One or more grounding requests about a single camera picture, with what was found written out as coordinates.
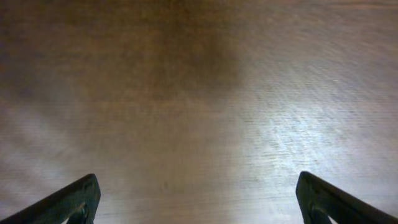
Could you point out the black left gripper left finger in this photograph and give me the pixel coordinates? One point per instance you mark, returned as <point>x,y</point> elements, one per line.
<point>75,203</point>

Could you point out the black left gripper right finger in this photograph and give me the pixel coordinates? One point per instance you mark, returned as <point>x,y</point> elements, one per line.
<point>321,202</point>

